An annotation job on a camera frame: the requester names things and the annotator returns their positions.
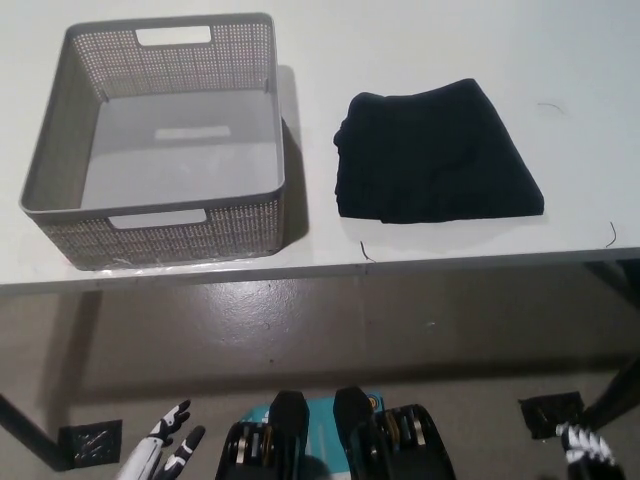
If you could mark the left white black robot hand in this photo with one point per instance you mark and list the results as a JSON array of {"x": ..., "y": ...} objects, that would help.
[{"x": 167, "y": 425}]

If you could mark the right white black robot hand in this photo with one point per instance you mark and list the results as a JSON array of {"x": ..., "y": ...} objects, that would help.
[{"x": 582, "y": 445}]

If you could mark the black t-shirt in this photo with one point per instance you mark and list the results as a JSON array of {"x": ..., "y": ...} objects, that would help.
[{"x": 430, "y": 160}]

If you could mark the black floor tape patch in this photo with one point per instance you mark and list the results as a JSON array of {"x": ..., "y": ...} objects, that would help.
[
  {"x": 550, "y": 415},
  {"x": 91, "y": 442}
]

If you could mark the dark metal table leg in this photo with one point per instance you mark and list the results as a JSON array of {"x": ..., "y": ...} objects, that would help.
[
  {"x": 617, "y": 380},
  {"x": 30, "y": 430}
]

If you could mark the black ribbed robot torso block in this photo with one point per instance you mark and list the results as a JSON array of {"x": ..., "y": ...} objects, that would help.
[
  {"x": 272, "y": 440},
  {"x": 395, "y": 440}
]

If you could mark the gray perforated plastic basket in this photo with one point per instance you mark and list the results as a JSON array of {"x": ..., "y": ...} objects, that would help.
[{"x": 160, "y": 150}]

